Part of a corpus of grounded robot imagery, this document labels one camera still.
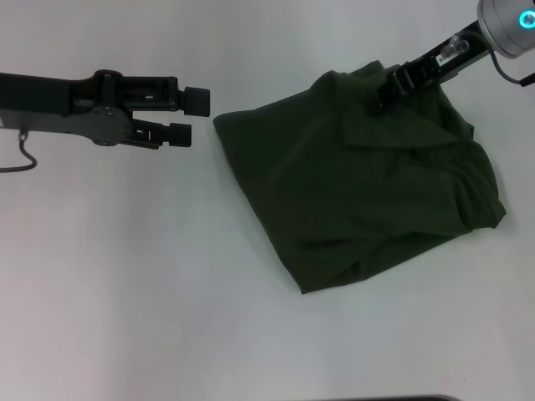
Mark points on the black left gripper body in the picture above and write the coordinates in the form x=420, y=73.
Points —
x=62, y=106

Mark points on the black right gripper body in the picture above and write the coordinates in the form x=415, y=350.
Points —
x=447, y=58

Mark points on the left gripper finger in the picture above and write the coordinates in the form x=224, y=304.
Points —
x=167, y=134
x=167, y=94

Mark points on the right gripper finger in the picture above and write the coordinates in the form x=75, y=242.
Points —
x=390, y=89

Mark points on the dark green FREE! t-shirt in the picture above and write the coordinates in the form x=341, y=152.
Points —
x=355, y=188

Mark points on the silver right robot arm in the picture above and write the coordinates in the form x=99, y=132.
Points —
x=507, y=25

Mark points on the white 140-06 label sticker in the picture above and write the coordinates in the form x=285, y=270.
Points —
x=440, y=59

